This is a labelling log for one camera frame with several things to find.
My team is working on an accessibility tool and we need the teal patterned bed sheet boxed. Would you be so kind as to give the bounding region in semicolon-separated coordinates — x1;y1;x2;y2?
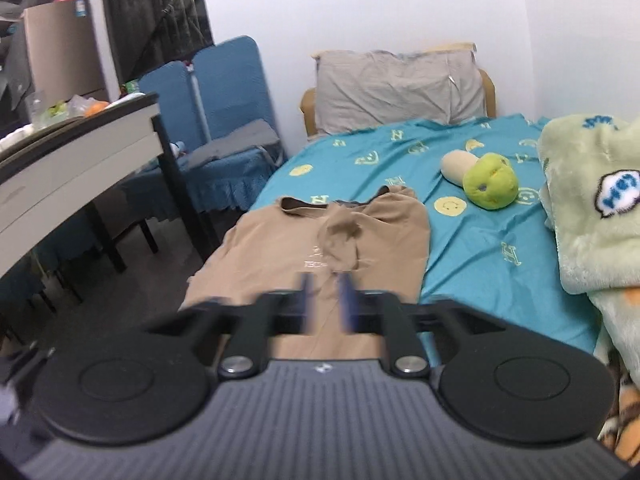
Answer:
254;114;600;352

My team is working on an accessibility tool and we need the blue covered chair far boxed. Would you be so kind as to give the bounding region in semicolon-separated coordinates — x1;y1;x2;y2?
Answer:
119;60;202;256

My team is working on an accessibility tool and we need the blue covered chair near bed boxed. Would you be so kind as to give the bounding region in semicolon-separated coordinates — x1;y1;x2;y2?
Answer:
186;36;286;212

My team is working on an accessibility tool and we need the orange tiger pattern blanket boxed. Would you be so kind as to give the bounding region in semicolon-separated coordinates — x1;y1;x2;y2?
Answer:
598;350;640;466

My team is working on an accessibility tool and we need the grey pillow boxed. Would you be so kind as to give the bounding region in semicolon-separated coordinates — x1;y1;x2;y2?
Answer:
314;46;488;134

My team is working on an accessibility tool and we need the light green fleece blanket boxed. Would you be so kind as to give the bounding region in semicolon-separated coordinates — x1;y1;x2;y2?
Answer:
537;112;640;376

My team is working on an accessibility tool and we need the tan t-shirt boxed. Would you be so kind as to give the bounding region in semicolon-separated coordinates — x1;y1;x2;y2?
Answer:
182;186;431;360

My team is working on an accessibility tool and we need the green and cream plush toy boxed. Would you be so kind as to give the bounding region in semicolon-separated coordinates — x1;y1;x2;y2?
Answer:
440;150;520;210

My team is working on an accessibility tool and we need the clear glass on table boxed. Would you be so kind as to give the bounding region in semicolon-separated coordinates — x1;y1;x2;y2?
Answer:
25;91;48;130

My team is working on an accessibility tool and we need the grey folded cloth on chair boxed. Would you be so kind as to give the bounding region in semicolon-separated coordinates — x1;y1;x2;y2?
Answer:
186;119;280;169

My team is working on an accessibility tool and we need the white table with black legs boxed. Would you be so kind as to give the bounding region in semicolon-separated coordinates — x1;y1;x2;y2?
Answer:
1;94;219;273

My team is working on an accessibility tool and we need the brown refrigerator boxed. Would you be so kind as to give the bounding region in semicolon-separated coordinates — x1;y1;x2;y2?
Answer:
12;0;108;106

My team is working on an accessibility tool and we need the dark window with grille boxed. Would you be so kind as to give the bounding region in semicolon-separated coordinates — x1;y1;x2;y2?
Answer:
103;0;214;84

